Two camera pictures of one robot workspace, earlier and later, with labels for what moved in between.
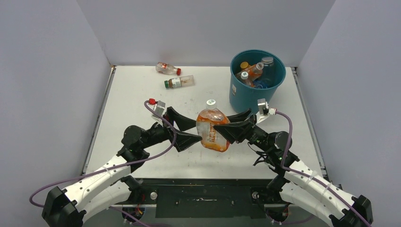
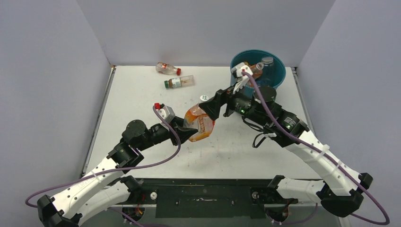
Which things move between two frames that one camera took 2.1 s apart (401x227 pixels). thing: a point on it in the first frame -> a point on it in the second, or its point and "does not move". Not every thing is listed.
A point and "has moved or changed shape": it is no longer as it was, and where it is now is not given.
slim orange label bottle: x=255 y=71 does not move
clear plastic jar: x=268 y=74 does not move
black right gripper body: x=257 y=136 -> x=240 y=104
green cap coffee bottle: x=179 y=82 does not move
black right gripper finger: x=233 y=132 -> x=212 y=106
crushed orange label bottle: x=212 y=140 has moved or changed shape
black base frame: x=172 y=198 does not move
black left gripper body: x=158 y=135 does not move
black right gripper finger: x=239 y=117 -> x=222 y=94
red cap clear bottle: x=166 y=68 does not move
